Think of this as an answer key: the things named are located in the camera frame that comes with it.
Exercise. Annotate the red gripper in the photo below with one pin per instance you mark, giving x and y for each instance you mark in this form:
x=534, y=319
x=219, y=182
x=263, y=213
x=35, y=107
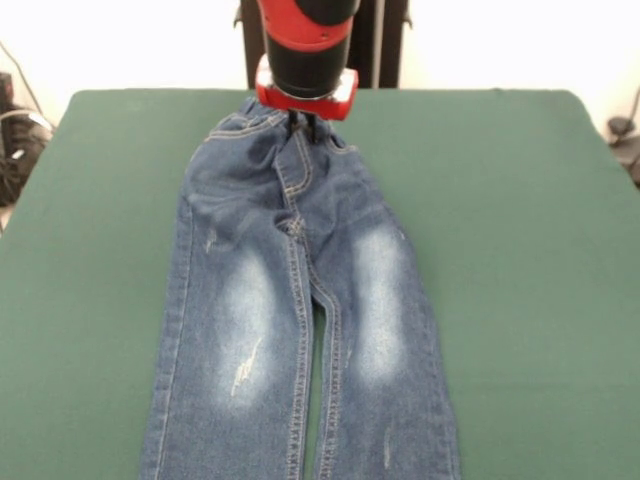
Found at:
x=300, y=105

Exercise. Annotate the blue denim jeans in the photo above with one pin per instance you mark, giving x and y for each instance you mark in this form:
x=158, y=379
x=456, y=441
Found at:
x=250, y=300

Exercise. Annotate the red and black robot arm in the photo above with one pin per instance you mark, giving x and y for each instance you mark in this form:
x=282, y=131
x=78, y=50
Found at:
x=305, y=45

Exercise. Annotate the black stand base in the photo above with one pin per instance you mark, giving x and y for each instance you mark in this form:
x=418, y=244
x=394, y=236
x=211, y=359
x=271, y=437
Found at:
x=20, y=150

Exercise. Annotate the dark green table cloth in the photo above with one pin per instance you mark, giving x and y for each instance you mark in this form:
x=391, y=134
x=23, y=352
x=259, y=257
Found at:
x=75, y=300

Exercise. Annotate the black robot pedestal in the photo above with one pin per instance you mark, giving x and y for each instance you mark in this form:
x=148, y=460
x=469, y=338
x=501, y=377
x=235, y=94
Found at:
x=380, y=45

